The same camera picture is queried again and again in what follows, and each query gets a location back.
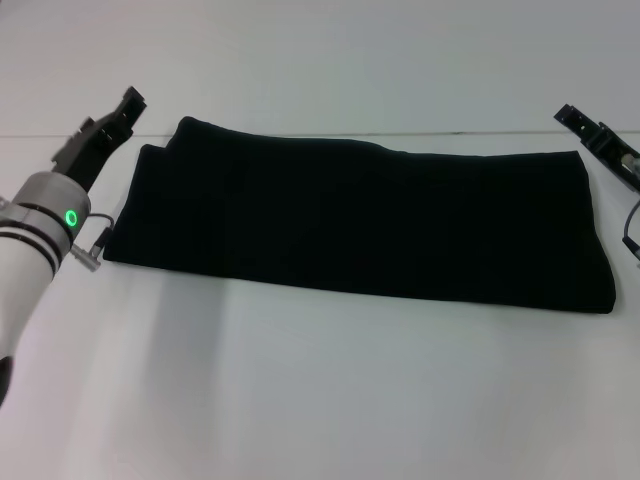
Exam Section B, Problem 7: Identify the silver left cable plug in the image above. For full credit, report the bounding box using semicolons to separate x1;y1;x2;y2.
69;242;102;270

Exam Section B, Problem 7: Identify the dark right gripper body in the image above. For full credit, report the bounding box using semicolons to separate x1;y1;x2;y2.
581;121;640;194

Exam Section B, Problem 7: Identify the black shirt with FREE print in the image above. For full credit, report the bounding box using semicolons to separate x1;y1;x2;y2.
102;115;619;316

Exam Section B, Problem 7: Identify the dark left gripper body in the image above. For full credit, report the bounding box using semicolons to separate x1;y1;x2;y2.
51;112;134;194

